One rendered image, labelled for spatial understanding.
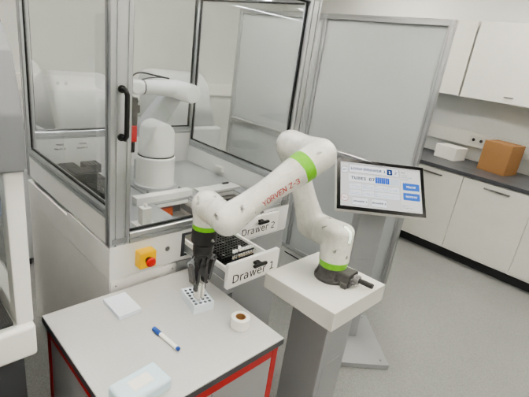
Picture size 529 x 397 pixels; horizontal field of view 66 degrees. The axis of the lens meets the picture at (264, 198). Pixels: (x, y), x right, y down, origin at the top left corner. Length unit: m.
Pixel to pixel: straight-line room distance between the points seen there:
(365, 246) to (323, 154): 1.19
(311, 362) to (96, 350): 0.93
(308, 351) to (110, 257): 0.94
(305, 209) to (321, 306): 0.41
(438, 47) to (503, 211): 1.82
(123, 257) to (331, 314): 0.83
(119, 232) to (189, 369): 0.58
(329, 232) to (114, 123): 0.91
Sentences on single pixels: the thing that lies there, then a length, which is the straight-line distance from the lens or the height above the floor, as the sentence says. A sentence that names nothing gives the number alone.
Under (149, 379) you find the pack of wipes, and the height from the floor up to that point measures 0.81.
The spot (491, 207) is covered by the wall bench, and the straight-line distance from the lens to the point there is 4.25.
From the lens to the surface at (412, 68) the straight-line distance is 3.06.
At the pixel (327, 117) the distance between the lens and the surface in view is 3.41.
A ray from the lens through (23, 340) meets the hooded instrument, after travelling 1.38.
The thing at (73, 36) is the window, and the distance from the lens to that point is 1.76.
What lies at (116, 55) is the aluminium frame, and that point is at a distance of 1.47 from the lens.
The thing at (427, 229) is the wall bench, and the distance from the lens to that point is 4.51.
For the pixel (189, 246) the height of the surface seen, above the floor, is 0.88.
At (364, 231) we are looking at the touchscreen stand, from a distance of 2.49.
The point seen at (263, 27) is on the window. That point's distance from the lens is 1.85.
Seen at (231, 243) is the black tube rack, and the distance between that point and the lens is 1.82.
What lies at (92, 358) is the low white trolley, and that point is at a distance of 1.44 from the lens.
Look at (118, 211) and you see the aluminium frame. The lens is 1.59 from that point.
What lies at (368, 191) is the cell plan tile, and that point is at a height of 1.06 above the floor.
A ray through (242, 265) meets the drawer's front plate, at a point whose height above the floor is 0.91.
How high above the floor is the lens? 1.72
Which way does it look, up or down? 20 degrees down
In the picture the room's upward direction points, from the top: 8 degrees clockwise
